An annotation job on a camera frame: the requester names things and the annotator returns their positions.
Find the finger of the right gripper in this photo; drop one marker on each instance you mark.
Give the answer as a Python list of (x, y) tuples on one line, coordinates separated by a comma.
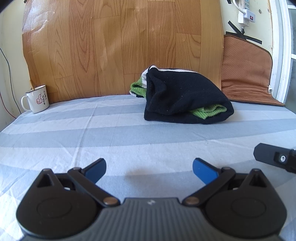
[(276, 156)]

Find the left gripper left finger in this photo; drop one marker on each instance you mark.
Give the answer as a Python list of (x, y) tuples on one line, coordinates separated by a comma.
[(85, 181)]

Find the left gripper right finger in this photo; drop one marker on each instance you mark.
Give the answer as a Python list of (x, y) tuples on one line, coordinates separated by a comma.
[(213, 178)]

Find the green knitted garment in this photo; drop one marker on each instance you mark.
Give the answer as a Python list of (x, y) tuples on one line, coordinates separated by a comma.
[(139, 89)]

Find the navy white-striped garment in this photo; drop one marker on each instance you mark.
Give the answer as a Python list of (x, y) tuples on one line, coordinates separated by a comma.
[(173, 93)]

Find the striped blue bed sheet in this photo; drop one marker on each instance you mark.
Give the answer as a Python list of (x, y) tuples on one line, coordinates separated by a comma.
[(144, 158)]

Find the white enamel mug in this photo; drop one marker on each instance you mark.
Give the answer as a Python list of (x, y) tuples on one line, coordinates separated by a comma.
[(37, 99)]

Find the brown seat cushion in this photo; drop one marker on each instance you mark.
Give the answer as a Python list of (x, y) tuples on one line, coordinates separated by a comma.
[(246, 72)]

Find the wood-pattern vinyl sheet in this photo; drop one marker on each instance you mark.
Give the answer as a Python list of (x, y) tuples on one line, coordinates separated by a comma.
[(81, 49)]

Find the white window frame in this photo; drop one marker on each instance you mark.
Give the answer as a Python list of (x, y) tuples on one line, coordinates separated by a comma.
[(282, 48)]

